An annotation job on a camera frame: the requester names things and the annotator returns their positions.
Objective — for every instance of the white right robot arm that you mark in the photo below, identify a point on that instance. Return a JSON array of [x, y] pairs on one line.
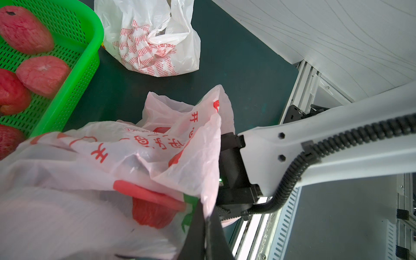
[[260, 168]]

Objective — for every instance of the white printed plastic bag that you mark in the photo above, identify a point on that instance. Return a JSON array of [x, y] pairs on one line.
[[155, 38]]

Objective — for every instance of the red apple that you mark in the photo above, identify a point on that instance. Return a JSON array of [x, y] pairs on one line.
[[43, 75], [24, 32], [15, 97], [10, 139]]

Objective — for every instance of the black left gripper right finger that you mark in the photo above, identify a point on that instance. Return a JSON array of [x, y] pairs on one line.
[[216, 246]]

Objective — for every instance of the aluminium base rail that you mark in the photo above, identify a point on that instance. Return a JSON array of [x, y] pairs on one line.
[[369, 218]]

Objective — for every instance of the pink plastic bag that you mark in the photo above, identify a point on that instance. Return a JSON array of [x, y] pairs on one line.
[[112, 188]]

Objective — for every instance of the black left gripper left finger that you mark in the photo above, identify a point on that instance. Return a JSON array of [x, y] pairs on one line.
[[194, 247]]

